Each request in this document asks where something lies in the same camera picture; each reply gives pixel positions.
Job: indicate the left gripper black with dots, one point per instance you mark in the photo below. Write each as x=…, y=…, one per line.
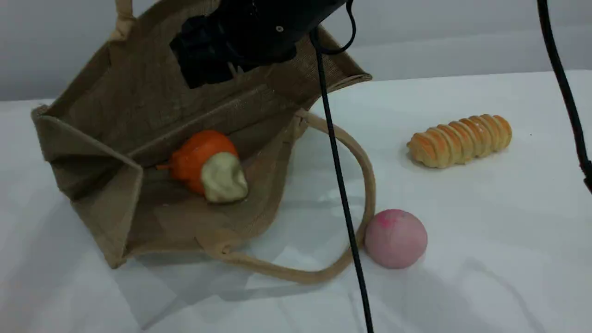
x=259, y=32

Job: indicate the orange fruit with stem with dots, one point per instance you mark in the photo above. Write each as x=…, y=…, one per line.
x=194, y=155

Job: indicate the brown jute tote bag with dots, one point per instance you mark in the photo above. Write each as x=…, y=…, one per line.
x=106, y=115

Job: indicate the striped orange bread roll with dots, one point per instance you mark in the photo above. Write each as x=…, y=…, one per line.
x=460, y=141

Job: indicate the pink round peach bun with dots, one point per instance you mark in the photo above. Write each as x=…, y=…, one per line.
x=395, y=240

